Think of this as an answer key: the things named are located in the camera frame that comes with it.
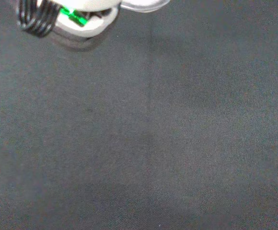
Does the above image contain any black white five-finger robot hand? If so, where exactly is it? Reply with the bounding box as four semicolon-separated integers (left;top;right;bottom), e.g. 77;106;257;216
16;0;122;52

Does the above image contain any black bench cloth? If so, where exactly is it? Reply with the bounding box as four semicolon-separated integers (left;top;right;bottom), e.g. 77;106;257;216
0;0;278;230

